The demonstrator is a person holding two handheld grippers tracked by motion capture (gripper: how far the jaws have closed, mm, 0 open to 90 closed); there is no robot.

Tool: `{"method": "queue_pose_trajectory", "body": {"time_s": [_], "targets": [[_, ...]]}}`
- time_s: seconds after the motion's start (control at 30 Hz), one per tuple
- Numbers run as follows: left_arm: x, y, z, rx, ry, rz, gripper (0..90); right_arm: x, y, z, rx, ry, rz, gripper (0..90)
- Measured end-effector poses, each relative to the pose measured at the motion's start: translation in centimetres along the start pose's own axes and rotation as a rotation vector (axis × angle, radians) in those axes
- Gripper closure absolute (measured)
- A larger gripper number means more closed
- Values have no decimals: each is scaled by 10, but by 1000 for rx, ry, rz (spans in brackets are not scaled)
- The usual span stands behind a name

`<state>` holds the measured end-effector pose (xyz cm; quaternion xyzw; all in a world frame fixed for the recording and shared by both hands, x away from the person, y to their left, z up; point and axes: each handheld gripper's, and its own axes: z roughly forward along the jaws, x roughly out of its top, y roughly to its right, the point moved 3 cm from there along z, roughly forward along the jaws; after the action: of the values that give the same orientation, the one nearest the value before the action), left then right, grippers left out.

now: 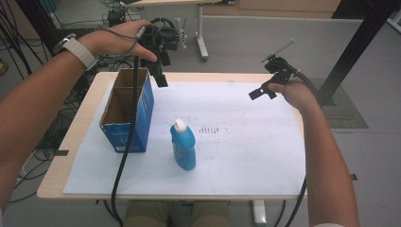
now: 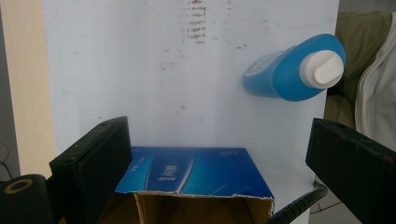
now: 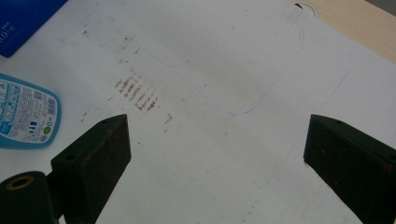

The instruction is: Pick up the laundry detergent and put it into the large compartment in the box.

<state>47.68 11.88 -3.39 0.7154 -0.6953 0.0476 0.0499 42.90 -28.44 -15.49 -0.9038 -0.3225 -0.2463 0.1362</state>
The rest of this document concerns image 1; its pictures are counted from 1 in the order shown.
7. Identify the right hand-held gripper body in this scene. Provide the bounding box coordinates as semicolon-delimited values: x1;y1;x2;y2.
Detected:
260;38;305;88

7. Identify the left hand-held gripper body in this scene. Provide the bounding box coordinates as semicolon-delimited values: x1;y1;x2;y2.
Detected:
137;17;187;69

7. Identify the blue cardboard box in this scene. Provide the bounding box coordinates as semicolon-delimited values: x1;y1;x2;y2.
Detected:
99;67;155;154

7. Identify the blue bottle with white cap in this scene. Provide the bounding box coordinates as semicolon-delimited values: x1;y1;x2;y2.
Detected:
169;118;197;172

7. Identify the person's right hand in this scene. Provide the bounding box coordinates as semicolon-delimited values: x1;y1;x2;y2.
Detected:
268;81;320;112

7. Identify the person's left hand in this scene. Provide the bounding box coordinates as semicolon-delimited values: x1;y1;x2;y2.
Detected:
78;19;158;63

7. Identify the white-legged background table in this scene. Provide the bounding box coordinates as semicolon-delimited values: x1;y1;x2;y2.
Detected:
120;0;236;61

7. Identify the black device on floor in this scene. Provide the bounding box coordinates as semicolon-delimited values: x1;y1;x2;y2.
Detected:
107;9;127;27

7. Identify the white paper sheet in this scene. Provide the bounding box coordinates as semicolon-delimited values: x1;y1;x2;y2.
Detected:
62;80;307;197

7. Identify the grey floor mat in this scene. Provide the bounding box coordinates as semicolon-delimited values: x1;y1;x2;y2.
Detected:
310;78;370;130

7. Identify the white table leg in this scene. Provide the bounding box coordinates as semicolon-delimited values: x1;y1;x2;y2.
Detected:
252;200;268;226

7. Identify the person's right leg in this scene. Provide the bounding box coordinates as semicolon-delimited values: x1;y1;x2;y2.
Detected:
189;201;231;227

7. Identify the person's leg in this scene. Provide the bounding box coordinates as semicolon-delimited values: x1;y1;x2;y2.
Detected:
122;201;172;227
189;201;231;227

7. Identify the person's left leg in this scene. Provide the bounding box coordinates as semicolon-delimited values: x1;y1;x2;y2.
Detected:
122;201;172;227

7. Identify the grey wrist strap cord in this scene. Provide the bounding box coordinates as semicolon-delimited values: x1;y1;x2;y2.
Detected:
103;27;148;57

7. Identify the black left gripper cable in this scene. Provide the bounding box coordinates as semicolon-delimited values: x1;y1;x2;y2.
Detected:
110;56;142;227

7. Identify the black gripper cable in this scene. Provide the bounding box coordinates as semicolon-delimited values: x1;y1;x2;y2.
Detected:
283;67;323;227
110;56;142;227

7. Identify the black metal post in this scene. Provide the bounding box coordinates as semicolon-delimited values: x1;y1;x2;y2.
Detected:
317;0;401;107

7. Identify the wristwatch with beige strap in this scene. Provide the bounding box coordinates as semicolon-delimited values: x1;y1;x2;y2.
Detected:
52;32;97;71

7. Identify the bundle of black floor cables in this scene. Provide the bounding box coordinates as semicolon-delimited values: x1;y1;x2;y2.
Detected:
0;0;105;202

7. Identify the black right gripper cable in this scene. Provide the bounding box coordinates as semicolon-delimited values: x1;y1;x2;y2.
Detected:
283;67;323;227

